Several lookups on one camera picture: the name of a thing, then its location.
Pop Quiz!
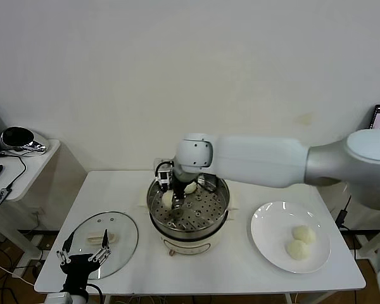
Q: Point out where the white side table with mouse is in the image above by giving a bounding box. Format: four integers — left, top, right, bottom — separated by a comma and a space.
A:
0, 139, 89, 263

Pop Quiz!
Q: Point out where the thin black hub cable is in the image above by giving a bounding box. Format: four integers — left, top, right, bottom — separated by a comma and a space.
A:
0, 148, 50, 191

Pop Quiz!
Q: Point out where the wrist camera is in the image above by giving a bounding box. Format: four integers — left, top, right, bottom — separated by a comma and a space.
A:
45, 293, 72, 304
155, 160, 175, 193

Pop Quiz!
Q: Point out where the stainless steel steamer basket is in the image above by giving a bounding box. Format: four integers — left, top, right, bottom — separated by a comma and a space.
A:
146, 172, 232, 234

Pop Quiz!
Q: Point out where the grey usb hub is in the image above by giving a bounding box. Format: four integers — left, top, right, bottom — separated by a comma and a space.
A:
0, 186, 13, 208

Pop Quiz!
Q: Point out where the glass lid cream handle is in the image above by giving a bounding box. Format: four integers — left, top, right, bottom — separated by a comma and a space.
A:
65, 211, 139, 280

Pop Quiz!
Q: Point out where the white work table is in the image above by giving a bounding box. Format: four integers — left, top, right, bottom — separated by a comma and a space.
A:
34, 170, 367, 304

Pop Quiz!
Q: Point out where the white round plate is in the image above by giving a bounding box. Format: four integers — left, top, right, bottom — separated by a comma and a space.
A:
250, 201, 332, 275

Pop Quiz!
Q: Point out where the chrome and black headset device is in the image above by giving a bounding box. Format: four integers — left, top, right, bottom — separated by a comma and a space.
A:
0, 126, 49, 155

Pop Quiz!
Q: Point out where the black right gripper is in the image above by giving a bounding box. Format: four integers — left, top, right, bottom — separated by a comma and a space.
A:
172, 176, 194, 211

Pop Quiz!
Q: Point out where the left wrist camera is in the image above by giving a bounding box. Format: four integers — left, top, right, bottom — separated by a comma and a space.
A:
45, 293, 72, 304

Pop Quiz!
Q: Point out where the white electric cooking pot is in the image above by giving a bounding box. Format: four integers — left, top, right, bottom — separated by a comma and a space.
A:
136, 189, 241, 258

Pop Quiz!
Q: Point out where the black cable with adapter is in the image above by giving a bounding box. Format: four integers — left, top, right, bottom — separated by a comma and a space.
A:
335, 194, 352, 232

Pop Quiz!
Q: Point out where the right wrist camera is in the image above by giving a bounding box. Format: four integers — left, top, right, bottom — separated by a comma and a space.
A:
155, 160, 175, 193

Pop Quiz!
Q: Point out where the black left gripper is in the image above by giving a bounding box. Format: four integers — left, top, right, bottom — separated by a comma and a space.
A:
56, 228, 111, 291

